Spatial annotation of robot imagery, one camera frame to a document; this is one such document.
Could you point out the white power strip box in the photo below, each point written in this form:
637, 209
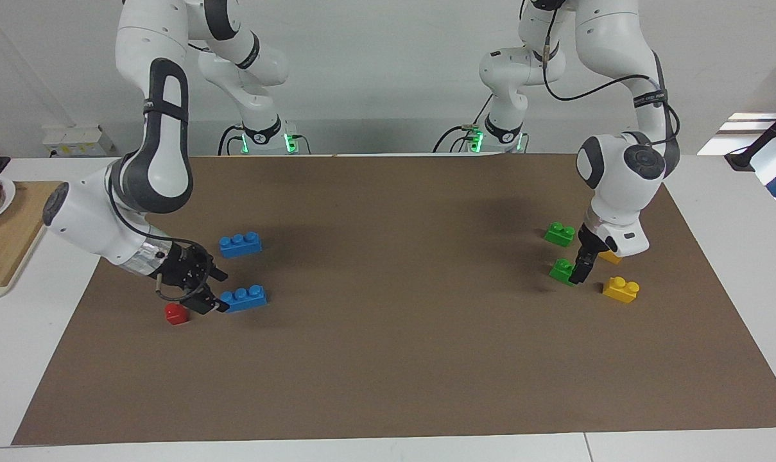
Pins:
73, 141

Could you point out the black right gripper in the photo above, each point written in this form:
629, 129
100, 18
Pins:
182, 266

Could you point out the red one-stud toy block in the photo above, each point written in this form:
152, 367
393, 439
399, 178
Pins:
176, 314

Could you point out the yellow two-stud toy block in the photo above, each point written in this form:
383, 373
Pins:
620, 290
610, 258

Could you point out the green two-stud toy block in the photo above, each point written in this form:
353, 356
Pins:
561, 271
559, 235

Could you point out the black angled stand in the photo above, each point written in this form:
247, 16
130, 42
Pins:
766, 138

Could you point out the wooden cutting board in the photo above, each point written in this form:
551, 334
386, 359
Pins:
9, 250

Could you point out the brown paper table mat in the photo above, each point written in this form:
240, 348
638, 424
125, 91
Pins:
388, 359

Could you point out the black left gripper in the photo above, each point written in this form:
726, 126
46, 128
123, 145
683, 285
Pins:
592, 246

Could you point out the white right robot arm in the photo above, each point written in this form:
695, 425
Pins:
86, 218

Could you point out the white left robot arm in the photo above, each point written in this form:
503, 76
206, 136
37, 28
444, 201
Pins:
625, 186

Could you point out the white flat panel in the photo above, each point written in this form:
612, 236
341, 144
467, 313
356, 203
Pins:
721, 144

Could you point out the blue three-stud toy block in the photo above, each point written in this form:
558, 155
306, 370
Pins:
240, 246
246, 299

